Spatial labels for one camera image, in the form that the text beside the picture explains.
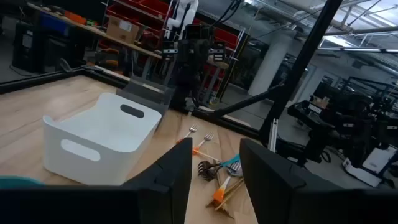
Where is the black computer tower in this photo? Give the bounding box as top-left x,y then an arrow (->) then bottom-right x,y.
11,21 -> 35,73

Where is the grey translucent plastic bin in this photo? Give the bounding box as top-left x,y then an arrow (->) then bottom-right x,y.
116,75 -> 175,118

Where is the black aluminium table frame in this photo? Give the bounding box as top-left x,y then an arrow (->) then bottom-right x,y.
0,0 -> 343,149

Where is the white concrete column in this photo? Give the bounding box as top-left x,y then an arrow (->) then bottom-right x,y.
248,30 -> 301,98

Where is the teal plastic bin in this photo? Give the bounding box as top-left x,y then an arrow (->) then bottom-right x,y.
0,175 -> 45,189

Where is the blue crate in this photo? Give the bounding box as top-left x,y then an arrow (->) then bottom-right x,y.
39,11 -> 70,37

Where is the red storage bin rack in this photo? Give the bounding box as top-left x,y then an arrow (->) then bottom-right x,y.
105,0 -> 240,50

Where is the silver aluminium extrusion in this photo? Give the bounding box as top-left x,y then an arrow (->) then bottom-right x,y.
267,118 -> 279,153

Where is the orange plastic case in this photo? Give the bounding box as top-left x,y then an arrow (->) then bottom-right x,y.
63,10 -> 87,26

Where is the long ceiling light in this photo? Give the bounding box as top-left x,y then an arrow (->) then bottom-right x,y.
317,45 -> 398,54

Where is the white plastic bin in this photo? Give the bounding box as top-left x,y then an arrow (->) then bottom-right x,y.
42,92 -> 163,187

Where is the orange-handled steel fork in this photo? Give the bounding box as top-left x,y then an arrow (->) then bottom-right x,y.
175,124 -> 199,145
192,131 -> 215,156
212,161 -> 244,203

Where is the teal-handled black fork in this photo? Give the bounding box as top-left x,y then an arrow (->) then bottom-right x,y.
197,154 -> 241,174

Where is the neighbouring black robot station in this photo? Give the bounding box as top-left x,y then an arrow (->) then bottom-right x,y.
287,76 -> 398,189

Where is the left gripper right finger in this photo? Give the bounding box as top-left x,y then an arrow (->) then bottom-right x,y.
239,138 -> 398,224

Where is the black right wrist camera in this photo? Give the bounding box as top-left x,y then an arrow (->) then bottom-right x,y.
184,24 -> 205,40

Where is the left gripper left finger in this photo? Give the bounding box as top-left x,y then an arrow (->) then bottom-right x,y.
0,138 -> 193,224

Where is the wooden workbench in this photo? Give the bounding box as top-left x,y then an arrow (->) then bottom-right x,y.
26,2 -> 231,71

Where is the cardboard box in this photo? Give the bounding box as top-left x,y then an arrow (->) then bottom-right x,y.
106,15 -> 141,45

